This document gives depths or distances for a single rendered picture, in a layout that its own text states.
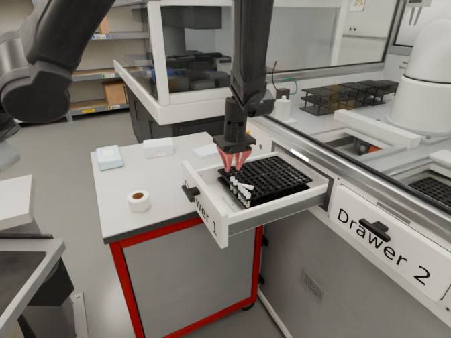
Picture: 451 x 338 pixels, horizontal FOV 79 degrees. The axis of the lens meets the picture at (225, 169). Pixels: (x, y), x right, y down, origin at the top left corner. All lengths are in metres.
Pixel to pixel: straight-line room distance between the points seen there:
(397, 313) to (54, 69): 0.86
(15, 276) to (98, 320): 1.25
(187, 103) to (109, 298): 1.12
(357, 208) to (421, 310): 0.25
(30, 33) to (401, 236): 0.72
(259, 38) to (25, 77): 0.35
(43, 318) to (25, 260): 1.05
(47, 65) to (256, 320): 1.39
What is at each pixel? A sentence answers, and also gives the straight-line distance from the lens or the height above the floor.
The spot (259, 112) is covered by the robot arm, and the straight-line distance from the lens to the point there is 0.71.
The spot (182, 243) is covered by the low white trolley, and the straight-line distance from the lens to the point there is 1.00.
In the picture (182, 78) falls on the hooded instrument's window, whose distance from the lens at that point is 1.50.
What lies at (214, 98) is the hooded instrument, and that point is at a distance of 1.57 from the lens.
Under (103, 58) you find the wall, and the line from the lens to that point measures 4.81.
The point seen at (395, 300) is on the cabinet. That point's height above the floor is 0.71.
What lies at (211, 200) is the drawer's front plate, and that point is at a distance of 0.66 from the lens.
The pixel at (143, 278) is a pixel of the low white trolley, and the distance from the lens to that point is 1.06.
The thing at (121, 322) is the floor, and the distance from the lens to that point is 1.62.
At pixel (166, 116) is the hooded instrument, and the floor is 0.85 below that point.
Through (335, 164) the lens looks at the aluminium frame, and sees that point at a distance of 0.78.
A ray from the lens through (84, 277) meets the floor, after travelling 1.87.
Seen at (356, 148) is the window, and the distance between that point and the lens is 0.75.
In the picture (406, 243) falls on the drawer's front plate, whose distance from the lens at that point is 0.70.
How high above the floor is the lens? 1.32
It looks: 30 degrees down
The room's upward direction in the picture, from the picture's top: straight up
